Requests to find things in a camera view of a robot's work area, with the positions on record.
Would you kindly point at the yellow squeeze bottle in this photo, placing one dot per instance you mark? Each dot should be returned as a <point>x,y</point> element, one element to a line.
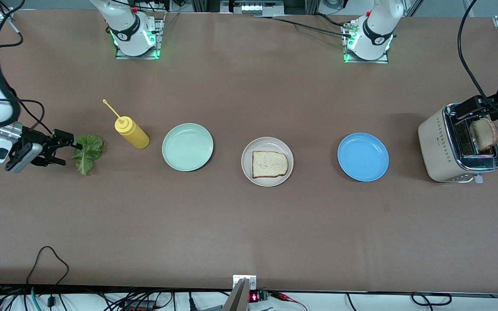
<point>134,136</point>

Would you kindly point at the aluminium bar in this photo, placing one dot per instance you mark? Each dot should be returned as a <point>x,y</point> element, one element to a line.
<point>237,300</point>

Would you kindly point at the pale green plate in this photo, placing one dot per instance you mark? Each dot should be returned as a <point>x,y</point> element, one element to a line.
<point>187,147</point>

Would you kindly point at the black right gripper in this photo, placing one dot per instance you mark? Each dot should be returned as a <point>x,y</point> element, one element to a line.
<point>32,138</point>

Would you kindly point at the beige plate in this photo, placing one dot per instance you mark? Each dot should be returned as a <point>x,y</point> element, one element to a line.
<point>246,162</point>

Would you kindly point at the blue plate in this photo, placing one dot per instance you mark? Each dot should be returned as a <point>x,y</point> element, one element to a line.
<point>363,157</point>

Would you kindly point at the red display circuit module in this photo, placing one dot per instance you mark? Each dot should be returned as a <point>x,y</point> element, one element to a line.
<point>255,297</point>

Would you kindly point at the bread slice with brown crust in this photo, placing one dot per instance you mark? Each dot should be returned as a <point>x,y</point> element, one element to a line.
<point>269,164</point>
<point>484,136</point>

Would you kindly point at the small metal bracket plate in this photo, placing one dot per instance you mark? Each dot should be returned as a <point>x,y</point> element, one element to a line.
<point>237,280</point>

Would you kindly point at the green lettuce leaf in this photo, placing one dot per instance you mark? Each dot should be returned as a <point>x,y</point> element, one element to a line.
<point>87,153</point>

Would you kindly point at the beige chrome toaster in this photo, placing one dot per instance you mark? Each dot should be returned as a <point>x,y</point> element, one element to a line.
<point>437,147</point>

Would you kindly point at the grey power strip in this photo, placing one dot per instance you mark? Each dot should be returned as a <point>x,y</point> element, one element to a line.
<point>253,7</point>

